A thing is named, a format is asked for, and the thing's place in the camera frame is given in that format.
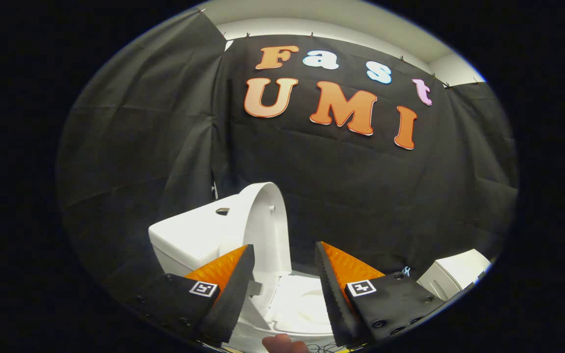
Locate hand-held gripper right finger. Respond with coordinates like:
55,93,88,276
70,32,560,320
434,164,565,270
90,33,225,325
314,241,447,348

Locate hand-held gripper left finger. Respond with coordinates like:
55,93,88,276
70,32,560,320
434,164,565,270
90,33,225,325
133,244,256,346

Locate white toilet lid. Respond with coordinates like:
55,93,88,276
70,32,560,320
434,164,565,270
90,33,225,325
233,182,293,276

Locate white ceramic toilet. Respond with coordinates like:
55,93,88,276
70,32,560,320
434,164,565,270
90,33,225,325
148,194,361,353

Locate black backdrop cloth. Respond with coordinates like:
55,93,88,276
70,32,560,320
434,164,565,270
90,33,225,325
57,10,519,295

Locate tangled black cables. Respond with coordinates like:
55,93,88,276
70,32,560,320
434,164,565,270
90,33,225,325
309,343,349,353

